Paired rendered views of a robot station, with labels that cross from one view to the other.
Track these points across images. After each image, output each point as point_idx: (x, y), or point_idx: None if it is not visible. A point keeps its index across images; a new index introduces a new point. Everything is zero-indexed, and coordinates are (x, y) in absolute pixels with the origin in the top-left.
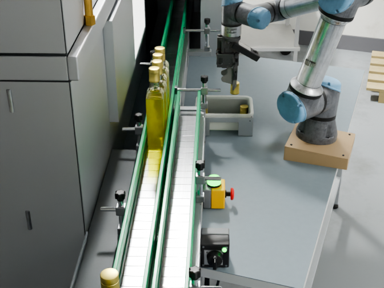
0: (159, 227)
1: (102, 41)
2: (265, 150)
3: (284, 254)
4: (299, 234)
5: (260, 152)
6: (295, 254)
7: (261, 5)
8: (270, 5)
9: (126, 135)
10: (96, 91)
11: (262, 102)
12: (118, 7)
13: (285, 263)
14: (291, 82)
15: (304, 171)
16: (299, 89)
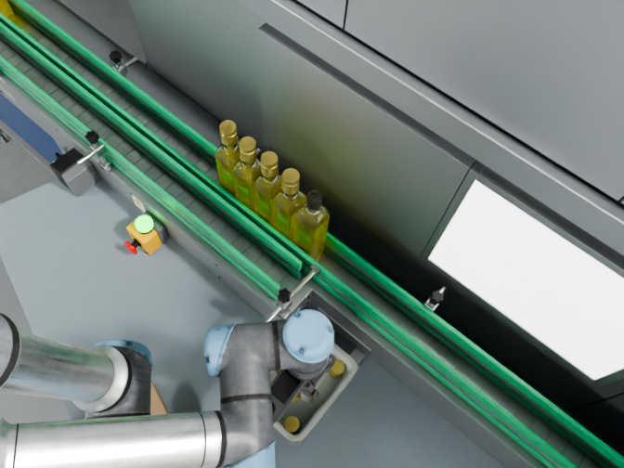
0: None
1: (257, 35)
2: (193, 382)
3: (27, 236)
4: (32, 273)
5: (194, 372)
6: (16, 244)
7: (236, 365)
8: (232, 393)
9: (362, 253)
10: (213, 40)
11: None
12: (310, 63)
13: (17, 226)
14: (118, 352)
15: None
16: (94, 348)
